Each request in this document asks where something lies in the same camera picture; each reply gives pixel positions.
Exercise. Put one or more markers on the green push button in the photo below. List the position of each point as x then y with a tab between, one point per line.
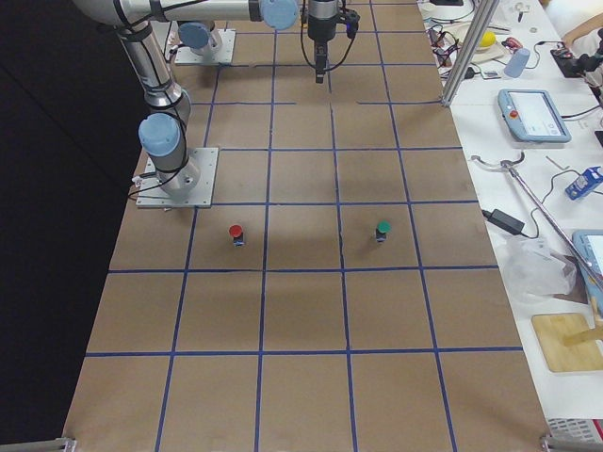
382	230

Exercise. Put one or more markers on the aluminium frame post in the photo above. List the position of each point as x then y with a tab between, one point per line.
484	12

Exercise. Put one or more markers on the wooden cutting board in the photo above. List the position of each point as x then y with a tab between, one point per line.
568	343

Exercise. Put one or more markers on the black power adapter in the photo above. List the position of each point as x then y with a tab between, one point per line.
505	222

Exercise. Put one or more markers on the metal reacher stick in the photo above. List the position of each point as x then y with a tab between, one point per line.
509	166

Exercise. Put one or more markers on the yellow ball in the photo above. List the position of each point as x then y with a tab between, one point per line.
488	39

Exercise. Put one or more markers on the red push button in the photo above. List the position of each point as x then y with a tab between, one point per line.
236	232

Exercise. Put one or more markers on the clear plastic bag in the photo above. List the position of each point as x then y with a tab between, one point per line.
532	271

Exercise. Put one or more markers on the translucent blue cup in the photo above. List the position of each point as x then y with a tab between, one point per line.
517	63

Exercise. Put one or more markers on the blue small carton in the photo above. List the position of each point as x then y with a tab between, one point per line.
585	183

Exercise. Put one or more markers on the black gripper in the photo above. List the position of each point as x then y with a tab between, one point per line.
320	27

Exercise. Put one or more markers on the blue teach pendant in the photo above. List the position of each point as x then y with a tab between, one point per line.
589	245
531	116

